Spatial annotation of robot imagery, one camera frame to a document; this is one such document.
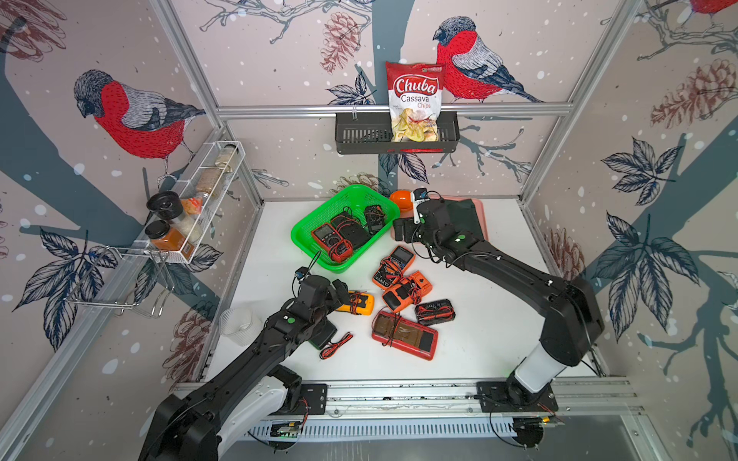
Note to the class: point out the pink plastic tray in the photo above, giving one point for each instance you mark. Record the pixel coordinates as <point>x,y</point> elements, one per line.
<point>479,206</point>

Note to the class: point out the yellow multimeter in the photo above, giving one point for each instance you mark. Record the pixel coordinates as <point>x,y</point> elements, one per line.
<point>361,303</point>

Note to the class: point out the orange spice jar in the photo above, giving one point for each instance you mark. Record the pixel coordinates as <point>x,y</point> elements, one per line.
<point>164,237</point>

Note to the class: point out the small black multimeter with leads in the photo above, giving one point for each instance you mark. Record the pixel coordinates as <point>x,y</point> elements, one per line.
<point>434,313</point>

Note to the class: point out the large red multimeter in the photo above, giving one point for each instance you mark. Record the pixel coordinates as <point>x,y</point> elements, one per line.
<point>396,332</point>

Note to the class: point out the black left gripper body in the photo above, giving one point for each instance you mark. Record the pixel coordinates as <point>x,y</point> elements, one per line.
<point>331,304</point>

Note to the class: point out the small black multimeter front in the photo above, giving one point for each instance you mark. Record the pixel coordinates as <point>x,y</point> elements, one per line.
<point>375,219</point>

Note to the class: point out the dark green cloth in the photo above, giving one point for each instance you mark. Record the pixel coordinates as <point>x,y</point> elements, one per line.
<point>464,216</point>

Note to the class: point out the black wall basket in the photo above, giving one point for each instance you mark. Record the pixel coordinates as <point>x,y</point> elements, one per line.
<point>371,134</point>

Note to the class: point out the green plastic basket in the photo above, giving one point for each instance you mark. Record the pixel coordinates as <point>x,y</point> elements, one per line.
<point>353,199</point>

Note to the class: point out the orange plastic bowl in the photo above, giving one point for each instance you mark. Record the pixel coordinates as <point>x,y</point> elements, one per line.
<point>401,199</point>

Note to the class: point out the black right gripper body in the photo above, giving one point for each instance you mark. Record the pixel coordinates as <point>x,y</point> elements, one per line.
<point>425,240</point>

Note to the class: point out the black multimeter face down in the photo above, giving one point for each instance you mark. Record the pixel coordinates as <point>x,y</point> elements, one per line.
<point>351,229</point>

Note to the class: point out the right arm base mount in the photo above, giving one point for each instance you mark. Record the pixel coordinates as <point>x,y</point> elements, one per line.
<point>501,396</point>

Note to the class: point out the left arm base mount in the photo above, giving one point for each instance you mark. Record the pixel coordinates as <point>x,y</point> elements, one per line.
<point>300,397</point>

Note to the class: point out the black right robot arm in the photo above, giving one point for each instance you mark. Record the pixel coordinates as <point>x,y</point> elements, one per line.
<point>572,318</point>

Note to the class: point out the red black multimeter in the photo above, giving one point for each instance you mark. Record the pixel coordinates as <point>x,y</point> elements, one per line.
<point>337,247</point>

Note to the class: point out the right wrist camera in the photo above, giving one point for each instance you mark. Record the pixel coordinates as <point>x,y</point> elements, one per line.
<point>418,196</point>

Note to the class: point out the orange multimeter face down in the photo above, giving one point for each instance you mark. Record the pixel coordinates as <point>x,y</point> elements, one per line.
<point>409,290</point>

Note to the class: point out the black green multimeter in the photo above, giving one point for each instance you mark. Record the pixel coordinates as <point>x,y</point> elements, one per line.
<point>322,336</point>

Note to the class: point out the aluminium front rail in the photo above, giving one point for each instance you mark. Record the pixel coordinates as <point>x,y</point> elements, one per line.
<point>459,398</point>

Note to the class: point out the black lid jar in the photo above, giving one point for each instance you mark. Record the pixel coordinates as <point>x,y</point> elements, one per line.
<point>167,205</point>

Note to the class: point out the white wire wall shelf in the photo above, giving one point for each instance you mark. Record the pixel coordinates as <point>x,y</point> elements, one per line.
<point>160,273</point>

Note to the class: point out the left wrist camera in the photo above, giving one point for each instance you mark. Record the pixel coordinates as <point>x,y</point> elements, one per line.
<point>301,273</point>

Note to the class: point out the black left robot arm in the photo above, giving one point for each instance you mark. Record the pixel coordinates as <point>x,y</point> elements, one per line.
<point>204,424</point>

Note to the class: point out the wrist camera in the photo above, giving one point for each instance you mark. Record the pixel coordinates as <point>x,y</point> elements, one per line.
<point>418,196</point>
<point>301,273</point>

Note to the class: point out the red cassava chips bag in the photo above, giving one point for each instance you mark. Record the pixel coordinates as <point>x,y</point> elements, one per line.
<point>414,100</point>

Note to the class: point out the red black test leads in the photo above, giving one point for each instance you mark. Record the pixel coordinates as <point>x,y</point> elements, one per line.
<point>332,347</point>

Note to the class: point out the orange multimeter face up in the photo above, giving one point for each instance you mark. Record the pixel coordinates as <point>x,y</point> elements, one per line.
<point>393,267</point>

